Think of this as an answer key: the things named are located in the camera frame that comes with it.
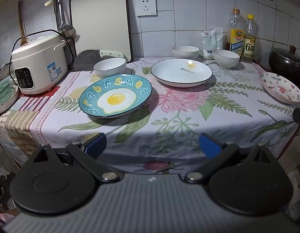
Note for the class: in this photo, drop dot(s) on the wooden spatula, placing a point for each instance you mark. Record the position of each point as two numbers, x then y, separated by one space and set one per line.
22 24

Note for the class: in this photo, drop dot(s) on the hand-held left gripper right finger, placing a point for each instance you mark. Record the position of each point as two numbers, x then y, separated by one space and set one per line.
209 146

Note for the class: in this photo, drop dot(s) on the white seasoning packet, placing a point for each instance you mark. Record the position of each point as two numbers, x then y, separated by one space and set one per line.
209 45

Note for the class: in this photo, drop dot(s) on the black wok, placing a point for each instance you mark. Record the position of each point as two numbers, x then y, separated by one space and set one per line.
285 72

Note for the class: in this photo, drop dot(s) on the clear seasoning packet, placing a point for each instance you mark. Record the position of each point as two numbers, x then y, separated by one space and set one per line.
219 37

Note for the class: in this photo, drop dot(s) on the vinegar bottle yellow cap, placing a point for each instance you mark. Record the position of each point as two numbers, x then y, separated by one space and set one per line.
250 41

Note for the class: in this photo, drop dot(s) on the red patchwork cloth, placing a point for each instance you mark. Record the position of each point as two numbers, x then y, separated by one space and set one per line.
16 126

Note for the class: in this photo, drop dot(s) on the blue fried egg plate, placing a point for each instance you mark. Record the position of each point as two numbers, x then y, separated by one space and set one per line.
116 99

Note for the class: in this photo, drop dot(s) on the white rice cooker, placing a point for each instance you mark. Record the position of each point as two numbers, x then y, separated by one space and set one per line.
35 60

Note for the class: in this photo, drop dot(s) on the oil bottle yellow label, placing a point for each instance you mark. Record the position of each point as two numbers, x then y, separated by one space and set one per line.
235 36

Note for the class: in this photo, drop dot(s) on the green colander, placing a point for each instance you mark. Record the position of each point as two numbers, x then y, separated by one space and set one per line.
3 91

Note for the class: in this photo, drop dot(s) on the white ribbed bowl dark rim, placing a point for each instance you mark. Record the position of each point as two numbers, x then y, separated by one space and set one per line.
225 58
186 52
108 65

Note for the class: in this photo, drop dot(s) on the white plate under colander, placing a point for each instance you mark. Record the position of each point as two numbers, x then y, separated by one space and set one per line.
9 104

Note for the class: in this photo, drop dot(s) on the white wall socket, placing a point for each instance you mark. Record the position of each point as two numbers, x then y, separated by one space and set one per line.
145 6

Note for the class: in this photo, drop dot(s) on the white cutting board dark rim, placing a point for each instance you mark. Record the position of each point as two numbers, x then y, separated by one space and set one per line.
101 21

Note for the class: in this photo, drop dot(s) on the floral tablecloth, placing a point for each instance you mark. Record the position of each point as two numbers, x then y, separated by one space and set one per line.
213 116

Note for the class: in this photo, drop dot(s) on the pink heart rabbit plate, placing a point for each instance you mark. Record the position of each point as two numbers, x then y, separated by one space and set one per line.
281 87

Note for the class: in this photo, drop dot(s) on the white sun print plate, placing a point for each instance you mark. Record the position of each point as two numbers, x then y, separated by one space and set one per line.
181 74

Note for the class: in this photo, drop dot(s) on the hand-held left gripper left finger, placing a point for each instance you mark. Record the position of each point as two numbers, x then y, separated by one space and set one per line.
96 143

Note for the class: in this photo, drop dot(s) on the glass pot lid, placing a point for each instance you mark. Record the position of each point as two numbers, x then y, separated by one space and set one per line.
3 71

